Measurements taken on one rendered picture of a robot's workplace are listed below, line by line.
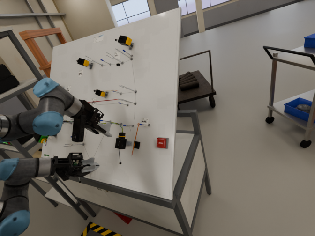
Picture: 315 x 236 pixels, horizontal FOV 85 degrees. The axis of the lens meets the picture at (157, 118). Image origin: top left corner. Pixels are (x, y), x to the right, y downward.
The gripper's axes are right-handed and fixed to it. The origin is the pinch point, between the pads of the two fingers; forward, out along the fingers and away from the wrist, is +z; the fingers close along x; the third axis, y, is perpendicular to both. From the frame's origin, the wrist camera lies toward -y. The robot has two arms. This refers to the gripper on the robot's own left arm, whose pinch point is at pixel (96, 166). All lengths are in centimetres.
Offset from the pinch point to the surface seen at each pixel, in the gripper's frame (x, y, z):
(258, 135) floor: 19, 21, 207
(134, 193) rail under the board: -13.4, -8.1, 22.8
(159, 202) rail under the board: -23.3, 1.0, 29.6
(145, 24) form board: 63, 55, 20
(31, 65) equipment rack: 107, -26, -26
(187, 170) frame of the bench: -12, 10, 52
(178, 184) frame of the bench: -17.9, 5.9, 43.7
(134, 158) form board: 2.5, 2.5, 21.7
